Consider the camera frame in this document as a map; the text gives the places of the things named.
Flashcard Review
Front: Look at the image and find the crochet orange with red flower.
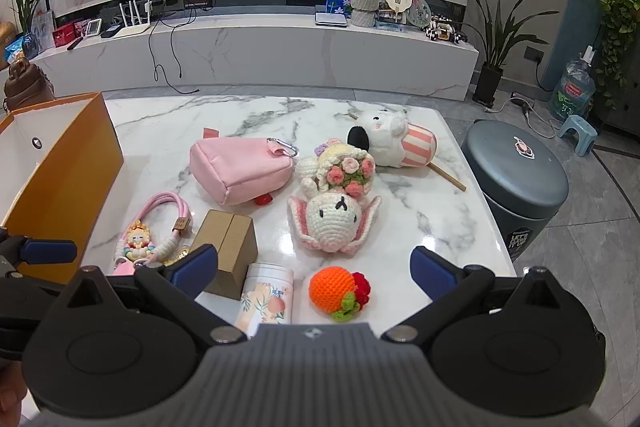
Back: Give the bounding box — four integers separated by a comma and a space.
308, 267, 373, 322

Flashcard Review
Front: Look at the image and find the pink lanyard with doll charm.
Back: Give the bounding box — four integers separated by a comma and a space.
112, 192, 193, 278

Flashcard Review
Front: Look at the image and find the pink fabric pouch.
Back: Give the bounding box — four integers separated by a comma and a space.
189, 127, 299, 206

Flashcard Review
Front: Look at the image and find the white marble tv console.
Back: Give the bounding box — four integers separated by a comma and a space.
35, 0, 480, 102

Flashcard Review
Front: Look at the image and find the person's left forearm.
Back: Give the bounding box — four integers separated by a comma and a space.
0, 357, 28, 427

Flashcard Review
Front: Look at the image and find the black cable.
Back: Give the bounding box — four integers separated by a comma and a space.
167, 14, 201, 95
148, 14, 168, 82

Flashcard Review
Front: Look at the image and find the black and white toy car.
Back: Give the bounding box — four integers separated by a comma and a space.
426, 14, 468, 44

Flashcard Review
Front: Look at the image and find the round glass plate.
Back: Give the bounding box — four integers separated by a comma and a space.
407, 0, 432, 29

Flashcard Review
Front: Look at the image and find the long-leaf green plant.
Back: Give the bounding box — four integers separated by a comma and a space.
10, 0, 56, 38

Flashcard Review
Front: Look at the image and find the green climbing plant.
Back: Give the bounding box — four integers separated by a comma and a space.
590, 0, 640, 108

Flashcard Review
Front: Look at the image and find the blue water jug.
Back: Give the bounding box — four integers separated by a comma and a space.
547, 48, 597, 122

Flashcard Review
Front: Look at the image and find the dark grey trash can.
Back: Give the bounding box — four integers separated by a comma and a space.
461, 119, 569, 278

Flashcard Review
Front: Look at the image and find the orange cardboard storage box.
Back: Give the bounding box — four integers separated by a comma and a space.
0, 92, 124, 285

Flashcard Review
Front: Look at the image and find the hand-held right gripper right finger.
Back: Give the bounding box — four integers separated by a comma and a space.
382, 246, 583, 344

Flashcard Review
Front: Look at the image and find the small brown cardboard box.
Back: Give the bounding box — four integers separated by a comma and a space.
189, 209, 259, 300

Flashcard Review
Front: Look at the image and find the potted plant in black pot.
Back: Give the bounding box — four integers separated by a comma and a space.
460, 0, 560, 105

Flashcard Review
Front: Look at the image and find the white plush with striped cup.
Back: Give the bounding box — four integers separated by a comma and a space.
346, 109, 437, 168

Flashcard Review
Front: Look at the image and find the brown water bottle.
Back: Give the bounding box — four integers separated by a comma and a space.
2, 57, 55, 112

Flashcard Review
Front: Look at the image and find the crochet bunny with flowers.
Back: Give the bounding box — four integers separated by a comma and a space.
287, 138, 383, 255

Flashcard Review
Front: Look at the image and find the small blue plastic stool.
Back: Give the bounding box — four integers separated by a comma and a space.
557, 114, 599, 156

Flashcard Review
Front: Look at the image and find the black hair styling tool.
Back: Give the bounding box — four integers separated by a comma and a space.
510, 91, 535, 118

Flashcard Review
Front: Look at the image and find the grey laptop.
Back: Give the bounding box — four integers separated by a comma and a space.
315, 11, 349, 28

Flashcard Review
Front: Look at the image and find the white marble desktop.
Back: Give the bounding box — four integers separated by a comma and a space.
82, 93, 518, 340

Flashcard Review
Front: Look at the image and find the white router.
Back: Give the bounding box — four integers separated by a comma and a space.
114, 0, 153, 38

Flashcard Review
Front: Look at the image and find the gold vase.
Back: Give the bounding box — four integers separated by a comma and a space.
0, 21, 16, 58

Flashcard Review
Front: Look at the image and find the photo frame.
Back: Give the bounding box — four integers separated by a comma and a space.
30, 9, 55, 50

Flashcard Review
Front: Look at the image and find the blue snack bag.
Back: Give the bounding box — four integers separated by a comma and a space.
5, 34, 38, 62

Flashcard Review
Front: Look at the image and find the thin wooden stick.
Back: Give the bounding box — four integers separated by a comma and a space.
350, 109, 467, 192

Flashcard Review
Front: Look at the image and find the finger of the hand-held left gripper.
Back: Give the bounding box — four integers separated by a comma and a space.
0, 268, 72, 360
0, 234, 78, 268

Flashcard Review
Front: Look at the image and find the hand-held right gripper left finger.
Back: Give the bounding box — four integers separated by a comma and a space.
50, 244, 248, 345

